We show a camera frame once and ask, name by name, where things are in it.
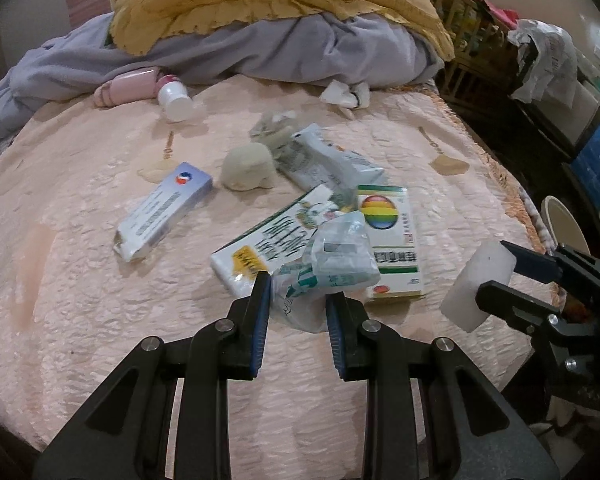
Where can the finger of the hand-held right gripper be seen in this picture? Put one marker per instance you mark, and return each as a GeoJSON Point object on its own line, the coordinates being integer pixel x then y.
{"type": "Point", "coordinates": [505, 300]}
{"type": "Point", "coordinates": [535, 262]}

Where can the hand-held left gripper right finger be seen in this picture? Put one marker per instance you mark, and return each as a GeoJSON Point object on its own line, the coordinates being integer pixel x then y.
{"type": "Point", "coordinates": [336, 335]}

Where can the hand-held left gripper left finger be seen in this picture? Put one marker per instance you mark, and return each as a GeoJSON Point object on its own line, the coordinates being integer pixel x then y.
{"type": "Point", "coordinates": [261, 330]}

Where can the white foam block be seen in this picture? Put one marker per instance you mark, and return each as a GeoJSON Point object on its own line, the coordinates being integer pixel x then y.
{"type": "Point", "coordinates": [465, 285]}

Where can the cream trash bin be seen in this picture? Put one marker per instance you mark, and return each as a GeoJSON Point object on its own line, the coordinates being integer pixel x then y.
{"type": "Point", "coordinates": [560, 220]}

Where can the clear plastic bag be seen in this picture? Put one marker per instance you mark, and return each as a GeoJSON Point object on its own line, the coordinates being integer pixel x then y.
{"type": "Point", "coordinates": [340, 255]}

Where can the green white carton box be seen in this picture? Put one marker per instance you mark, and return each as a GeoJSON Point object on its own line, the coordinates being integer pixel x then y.
{"type": "Point", "coordinates": [270, 235]}

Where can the rainbow print medicine box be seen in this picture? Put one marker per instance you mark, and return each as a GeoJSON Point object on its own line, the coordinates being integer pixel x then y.
{"type": "Point", "coordinates": [385, 210]}

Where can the blue white medicine box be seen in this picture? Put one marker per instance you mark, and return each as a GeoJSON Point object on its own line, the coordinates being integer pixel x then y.
{"type": "Point", "coordinates": [165, 205]}

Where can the white green snack packet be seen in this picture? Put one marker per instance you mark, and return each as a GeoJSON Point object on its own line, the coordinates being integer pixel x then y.
{"type": "Point", "coordinates": [325, 160]}

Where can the white bottle with pink label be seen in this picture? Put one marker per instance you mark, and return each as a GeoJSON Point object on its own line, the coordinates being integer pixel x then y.
{"type": "Point", "coordinates": [175, 100]}

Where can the cream plush ball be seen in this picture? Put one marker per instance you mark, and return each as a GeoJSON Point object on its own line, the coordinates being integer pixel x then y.
{"type": "Point", "coordinates": [245, 167]}

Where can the white printed plastic bag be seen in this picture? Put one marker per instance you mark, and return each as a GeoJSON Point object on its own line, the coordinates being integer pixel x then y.
{"type": "Point", "coordinates": [545, 55]}

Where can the wooden crib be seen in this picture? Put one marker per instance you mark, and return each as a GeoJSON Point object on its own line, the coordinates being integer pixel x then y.
{"type": "Point", "coordinates": [460, 60]}

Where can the white folded tissue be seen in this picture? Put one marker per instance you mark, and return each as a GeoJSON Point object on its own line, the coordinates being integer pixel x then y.
{"type": "Point", "coordinates": [337, 91]}

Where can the grey blanket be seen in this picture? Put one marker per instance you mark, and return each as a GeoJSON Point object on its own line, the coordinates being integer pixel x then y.
{"type": "Point", "coordinates": [280, 55]}

